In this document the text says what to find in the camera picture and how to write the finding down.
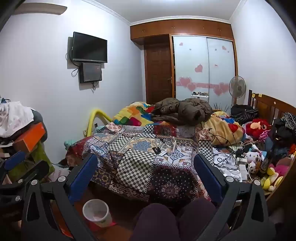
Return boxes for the person's dark purple knees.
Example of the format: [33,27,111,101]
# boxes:
[132,203,179,241]

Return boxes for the frosted sliding wardrobe door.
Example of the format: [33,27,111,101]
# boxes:
[173,36,210,102]
[206,37,236,114]

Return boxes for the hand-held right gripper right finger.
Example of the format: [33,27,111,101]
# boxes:
[194,153,277,241]

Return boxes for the grey cloth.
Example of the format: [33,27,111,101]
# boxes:
[31,109,45,128]

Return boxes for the black wall television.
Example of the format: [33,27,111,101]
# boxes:
[72,32,108,63]

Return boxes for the brown down jacket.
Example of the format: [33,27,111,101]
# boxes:
[151,98,213,127]

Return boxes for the wooden overhead cabinet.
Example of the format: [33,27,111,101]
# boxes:
[130,19,235,45]

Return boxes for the wooden bed headboard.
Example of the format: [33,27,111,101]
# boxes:
[248,90,296,121]

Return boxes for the dark clothing pile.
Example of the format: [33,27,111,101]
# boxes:
[269,112,296,149]

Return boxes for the black striped clothes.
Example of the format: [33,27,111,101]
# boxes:
[231,104,259,124]

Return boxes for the yellow foam tube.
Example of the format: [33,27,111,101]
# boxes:
[84,108,114,137]

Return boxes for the red floor mat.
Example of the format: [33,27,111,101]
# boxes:
[89,221,117,232]

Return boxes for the orange box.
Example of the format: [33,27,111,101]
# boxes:
[13,122,47,152]

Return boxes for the standing electric fan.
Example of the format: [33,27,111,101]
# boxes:
[229,76,247,107]

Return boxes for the white waste bin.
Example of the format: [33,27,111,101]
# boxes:
[83,199,112,228]

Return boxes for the yellow plush toy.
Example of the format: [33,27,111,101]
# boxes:
[262,167,284,190]

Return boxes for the white towel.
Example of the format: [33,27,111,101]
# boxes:
[0,102,35,138]

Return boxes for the white cow plush toy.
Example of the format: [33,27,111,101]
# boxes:
[243,149,263,173]

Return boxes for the patchwork bedsheet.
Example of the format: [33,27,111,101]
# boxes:
[66,122,222,202]

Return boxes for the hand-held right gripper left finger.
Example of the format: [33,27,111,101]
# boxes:
[22,153,99,241]

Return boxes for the person's right leg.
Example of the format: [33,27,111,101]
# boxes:
[177,198,229,241]

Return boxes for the white printed bag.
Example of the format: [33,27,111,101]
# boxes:
[47,168,70,183]

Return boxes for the white cloth with circle print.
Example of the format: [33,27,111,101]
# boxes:
[211,148,232,166]

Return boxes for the white power strip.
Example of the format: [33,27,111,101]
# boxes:
[220,162,249,182]

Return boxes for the colourful block pattern blanket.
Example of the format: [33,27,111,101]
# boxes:
[112,101,158,127]

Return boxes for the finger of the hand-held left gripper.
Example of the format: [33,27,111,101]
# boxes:
[0,179,30,209]
[0,151,48,186]

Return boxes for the red plush toy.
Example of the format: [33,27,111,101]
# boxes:
[245,118,271,138]

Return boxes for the green cardboard box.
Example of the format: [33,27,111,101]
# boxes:
[7,141,55,181]

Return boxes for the yellow printed blanket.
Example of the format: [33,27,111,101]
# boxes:
[201,111,245,146]

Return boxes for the white earphones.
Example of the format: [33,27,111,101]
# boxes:
[163,139,176,154]

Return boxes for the brown wooden door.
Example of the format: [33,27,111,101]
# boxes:
[144,35,173,105]

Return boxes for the small black wall monitor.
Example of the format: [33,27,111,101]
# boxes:
[79,62,103,84]

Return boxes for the pink plush toy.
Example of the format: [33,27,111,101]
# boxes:
[269,160,292,176]

